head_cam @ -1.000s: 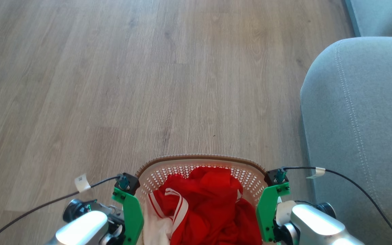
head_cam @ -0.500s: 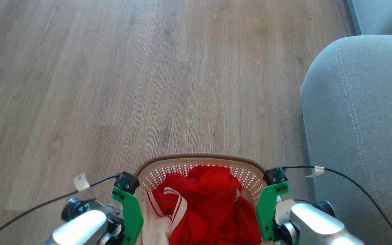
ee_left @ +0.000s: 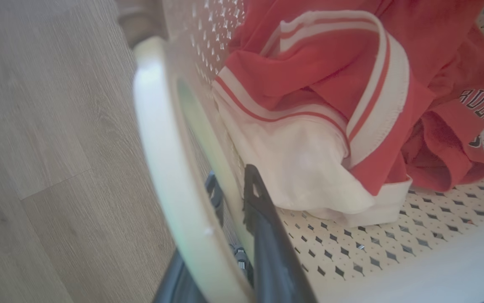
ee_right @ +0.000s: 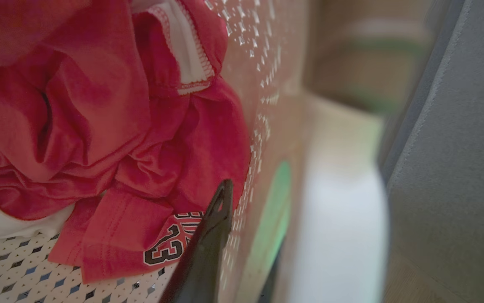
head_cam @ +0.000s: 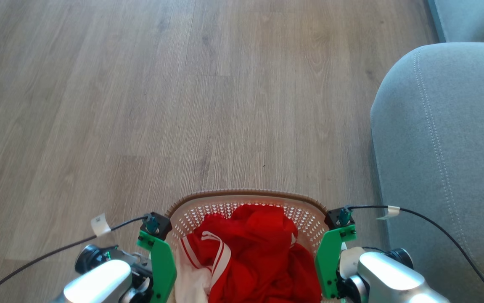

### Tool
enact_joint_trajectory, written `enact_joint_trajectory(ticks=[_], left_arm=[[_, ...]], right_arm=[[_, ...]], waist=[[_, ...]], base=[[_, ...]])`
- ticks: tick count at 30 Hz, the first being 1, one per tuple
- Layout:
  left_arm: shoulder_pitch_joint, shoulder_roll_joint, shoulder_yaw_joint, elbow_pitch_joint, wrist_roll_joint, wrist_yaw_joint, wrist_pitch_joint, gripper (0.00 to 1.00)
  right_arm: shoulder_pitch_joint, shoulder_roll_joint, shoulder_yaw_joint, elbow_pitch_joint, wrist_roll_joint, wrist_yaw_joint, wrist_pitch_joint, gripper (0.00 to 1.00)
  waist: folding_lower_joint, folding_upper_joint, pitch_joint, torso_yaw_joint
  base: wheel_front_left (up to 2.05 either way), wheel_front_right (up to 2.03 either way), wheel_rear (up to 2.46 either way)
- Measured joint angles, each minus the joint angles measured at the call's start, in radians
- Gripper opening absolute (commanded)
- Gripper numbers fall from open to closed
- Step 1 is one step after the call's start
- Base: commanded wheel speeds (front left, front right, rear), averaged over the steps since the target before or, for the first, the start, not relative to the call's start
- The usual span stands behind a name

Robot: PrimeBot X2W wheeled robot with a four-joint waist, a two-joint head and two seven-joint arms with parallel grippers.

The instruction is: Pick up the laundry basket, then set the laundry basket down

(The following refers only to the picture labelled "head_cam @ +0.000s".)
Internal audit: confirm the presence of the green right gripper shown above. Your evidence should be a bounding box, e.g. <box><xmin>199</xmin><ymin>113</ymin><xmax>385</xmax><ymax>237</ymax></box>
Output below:
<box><xmin>314</xmin><ymin>224</ymin><xmax>357</xmax><ymax>300</ymax></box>

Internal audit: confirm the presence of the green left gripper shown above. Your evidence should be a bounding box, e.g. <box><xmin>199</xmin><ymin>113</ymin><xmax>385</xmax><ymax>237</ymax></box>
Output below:
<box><xmin>136</xmin><ymin>230</ymin><xmax>177</xmax><ymax>303</ymax></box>

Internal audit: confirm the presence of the white plastic laundry basket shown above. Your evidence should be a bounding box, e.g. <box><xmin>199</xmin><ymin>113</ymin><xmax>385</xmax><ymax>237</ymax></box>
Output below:
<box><xmin>165</xmin><ymin>189</ymin><xmax>331</xmax><ymax>303</ymax></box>

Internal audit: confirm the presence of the white garment with red stripes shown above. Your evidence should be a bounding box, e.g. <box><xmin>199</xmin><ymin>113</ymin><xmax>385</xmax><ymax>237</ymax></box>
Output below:
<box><xmin>175</xmin><ymin>231</ymin><xmax>232</xmax><ymax>303</ymax></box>

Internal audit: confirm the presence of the grey-blue fabric sofa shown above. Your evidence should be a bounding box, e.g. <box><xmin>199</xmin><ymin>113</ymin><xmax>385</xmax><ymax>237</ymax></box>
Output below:
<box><xmin>370</xmin><ymin>0</ymin><xmax>484</xmax><ymax>303</ymax></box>

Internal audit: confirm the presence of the white cable label tag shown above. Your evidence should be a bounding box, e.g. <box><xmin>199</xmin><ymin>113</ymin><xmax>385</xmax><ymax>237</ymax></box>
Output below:
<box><xmin>377</xmin><ymin>205</ymin><xmax>401</xmax><ymax>221</ymax></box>
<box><xmin>91</xmin><ymin>213</ymin><xmax>112</xmax><ymax>237</ymax></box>

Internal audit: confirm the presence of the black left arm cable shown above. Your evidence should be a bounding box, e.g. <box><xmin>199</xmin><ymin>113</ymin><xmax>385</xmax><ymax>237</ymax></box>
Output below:
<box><xmin>0</xmin><ymin>215</ymin><xmax>149</xmax><ymax>303</ymax></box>

